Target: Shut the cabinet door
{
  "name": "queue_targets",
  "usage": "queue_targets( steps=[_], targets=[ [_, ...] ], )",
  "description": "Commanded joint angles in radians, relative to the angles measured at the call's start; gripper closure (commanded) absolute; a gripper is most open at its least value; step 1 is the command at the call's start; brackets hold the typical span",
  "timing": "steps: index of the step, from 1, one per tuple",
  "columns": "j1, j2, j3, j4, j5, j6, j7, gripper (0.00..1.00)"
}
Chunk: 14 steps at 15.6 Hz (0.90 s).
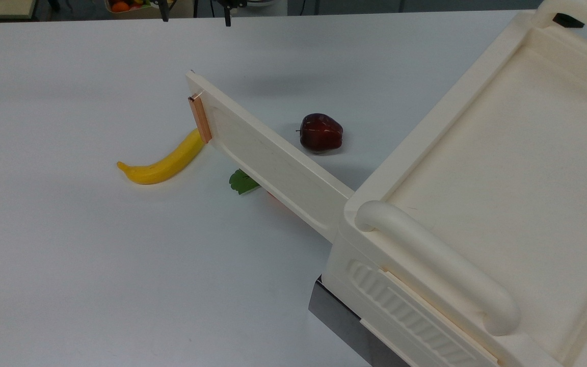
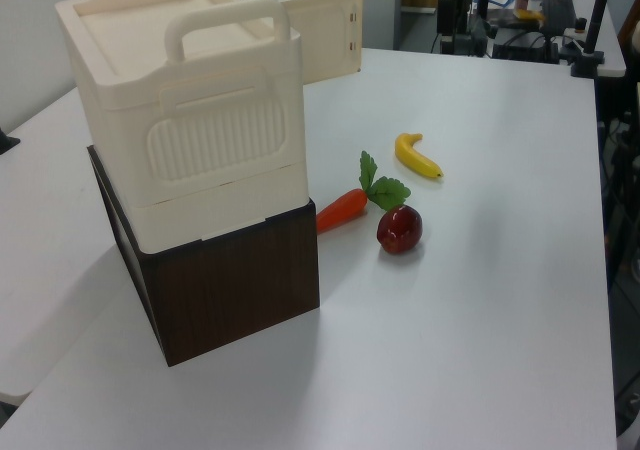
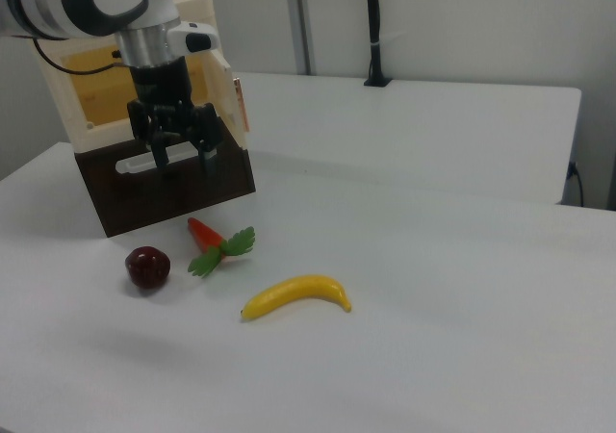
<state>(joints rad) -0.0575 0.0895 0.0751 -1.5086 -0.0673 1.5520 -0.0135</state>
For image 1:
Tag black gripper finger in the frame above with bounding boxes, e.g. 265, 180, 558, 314
151, 0, 172, 22
211, 0, 247, 27

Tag cream cabinet door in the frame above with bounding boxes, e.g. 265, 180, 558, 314
185, 70, 355, 244

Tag cream plastic cabinet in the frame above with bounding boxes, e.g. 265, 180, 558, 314
322, 0, 587, 367

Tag basket of fruit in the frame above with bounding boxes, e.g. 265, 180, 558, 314
104, 0, 192, 20

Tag dark red toy apple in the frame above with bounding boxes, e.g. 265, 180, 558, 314
296, 113, 344, 153

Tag yellow toy banana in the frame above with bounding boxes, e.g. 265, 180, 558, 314
116, 127, 206, 185

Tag orange toy carrot green leaves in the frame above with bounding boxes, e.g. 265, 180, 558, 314
229, 169, 294, 215

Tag dark brown drawer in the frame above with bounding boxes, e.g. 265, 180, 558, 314
308, 275, 411, 367

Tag copper door handle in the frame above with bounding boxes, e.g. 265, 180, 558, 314
188, 92, 212, 144

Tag cream cabinet carry handle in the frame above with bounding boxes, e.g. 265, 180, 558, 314
355, 200, 521, 336
530, 0, 587, 42

